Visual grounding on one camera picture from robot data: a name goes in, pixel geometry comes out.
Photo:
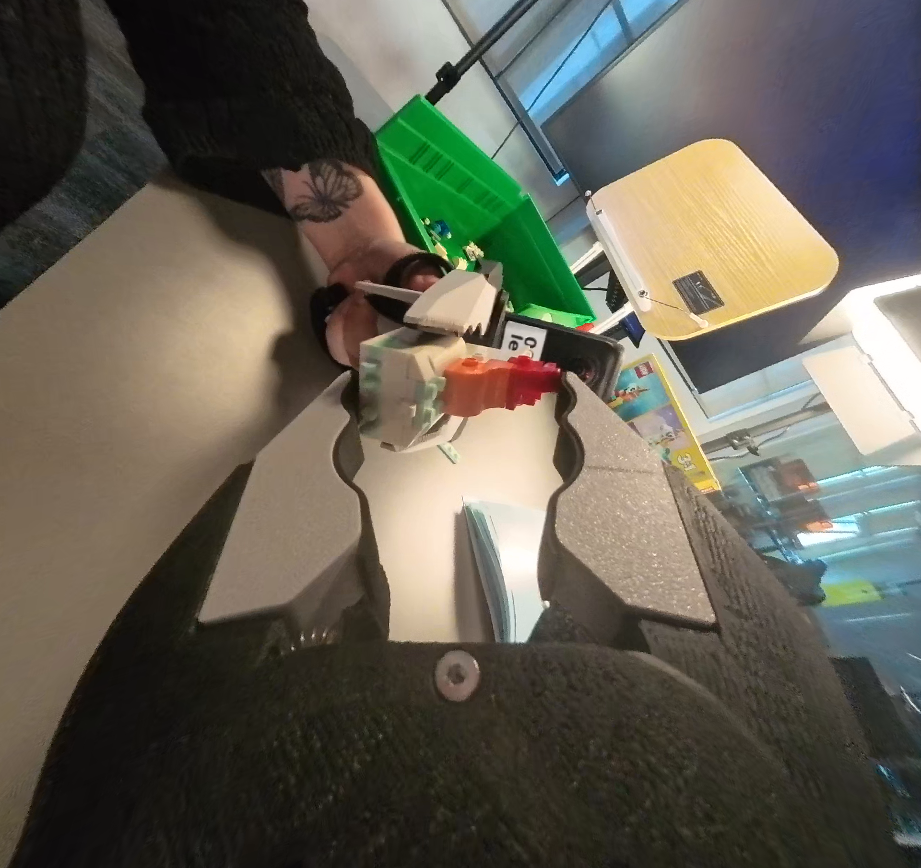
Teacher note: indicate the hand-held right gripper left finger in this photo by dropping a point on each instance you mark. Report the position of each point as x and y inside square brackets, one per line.
[288, 522]

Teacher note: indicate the multicoloured lego assembly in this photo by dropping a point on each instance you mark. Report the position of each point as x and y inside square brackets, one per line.
[475, 389]

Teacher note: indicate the black tripod pole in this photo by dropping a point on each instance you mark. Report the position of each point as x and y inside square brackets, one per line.
[446, 83]

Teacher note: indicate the pile of small lego bricks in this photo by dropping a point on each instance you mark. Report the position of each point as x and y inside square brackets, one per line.
[468, 253]

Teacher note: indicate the large dark display screen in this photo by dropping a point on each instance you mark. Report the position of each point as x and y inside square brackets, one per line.
[719, 55]

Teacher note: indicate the green plastic bin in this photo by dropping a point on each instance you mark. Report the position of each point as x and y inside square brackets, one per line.
[446, 155]

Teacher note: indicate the colourful lego set box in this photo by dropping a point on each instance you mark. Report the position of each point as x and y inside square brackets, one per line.
[662, 422]

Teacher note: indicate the open instruction booklet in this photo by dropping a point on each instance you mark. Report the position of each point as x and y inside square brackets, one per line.
[518, 558]

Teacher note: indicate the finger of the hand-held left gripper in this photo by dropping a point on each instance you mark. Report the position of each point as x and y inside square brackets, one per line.
[457, 303]
[392, 296]

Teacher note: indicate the wooden top side table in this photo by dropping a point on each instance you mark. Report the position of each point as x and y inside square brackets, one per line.
[719, 220]

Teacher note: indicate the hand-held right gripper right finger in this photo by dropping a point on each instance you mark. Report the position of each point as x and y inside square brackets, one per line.
[633, 522]

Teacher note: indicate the person's left hand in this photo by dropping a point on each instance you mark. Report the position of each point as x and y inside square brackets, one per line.
[352, 267]

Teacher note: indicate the person's left forearm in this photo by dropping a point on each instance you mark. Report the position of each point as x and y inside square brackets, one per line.
[216, 55]

